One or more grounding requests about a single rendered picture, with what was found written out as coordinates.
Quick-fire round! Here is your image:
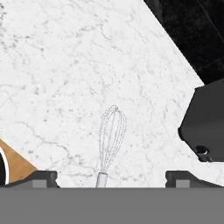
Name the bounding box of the wooden cutting board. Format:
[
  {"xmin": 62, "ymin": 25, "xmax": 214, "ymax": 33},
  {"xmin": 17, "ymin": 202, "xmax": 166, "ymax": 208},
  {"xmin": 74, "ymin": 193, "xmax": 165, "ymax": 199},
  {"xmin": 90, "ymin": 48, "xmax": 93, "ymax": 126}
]
[{"xmin": 0, "ymin": 139, "xmax": 39, "ymax": 186}]

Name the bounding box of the silver wire whisk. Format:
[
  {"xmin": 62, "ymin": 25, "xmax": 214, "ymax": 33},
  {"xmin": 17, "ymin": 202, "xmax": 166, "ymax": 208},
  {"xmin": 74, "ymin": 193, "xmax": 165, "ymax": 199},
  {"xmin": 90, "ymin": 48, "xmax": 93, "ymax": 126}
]
[{"xmin": 95, "ymin": 104, "xmax": 128, "ymax": 188}]

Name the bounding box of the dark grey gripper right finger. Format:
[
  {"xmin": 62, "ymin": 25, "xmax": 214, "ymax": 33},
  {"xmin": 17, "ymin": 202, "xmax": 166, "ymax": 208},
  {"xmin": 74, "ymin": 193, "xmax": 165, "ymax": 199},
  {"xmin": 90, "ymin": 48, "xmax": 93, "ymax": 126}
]
[{"xmin": 164, "ymin": 170, "xmax": 223, "ymax": 189}]

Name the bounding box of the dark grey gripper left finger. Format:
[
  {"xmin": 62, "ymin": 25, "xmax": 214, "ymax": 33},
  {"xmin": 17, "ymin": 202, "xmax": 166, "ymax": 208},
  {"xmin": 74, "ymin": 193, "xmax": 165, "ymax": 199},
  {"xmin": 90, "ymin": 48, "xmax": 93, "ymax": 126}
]
[{"xmin": 5, "ymin": 170, "xmax": 60, "ymax": 189}]

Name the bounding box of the black appliance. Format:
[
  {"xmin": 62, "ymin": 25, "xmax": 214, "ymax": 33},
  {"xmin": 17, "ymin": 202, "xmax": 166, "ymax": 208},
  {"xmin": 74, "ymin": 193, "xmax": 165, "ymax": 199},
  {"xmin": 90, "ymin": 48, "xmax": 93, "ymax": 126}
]
[{"xmin": 178, "ymin": 78, "xmax": 224, "ymax": 163}]

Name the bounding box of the black and white round plate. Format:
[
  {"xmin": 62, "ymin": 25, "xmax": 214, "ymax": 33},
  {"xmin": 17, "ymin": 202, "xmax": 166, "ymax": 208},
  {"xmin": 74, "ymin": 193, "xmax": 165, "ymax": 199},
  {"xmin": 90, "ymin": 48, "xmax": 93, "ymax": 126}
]
[{"xmin": 0, "ymin": 148, "xmax": 11, "ymax": 186}]

